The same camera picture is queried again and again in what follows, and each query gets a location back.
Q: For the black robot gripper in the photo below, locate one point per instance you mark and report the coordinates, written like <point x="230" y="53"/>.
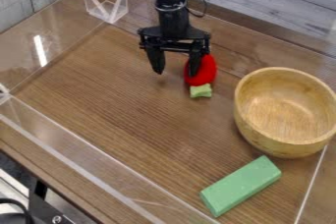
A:
<point x="177" y="36"/>

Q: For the red plush strawberry toy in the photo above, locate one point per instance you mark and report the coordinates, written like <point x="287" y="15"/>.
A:
<point x="201" y="82"/>

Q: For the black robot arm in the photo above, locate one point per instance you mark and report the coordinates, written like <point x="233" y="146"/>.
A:
<point x="175" y="36"/>

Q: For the wooden bowl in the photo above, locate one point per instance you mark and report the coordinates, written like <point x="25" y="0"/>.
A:
<point x="285" y="111"/>

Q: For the green rectangular block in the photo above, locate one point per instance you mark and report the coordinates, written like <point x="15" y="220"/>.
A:
<point x="242" y="184"/>

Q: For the clear acrylic corner bracket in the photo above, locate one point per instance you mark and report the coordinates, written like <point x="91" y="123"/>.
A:
<point x="107" y="11"/>

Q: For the clear acrylic front wall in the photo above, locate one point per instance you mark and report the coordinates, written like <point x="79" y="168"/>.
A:
<point x="109" y="190"/>

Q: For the black table leg bracket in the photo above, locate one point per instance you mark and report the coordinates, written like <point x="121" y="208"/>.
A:
<point x="43" y="212"/>

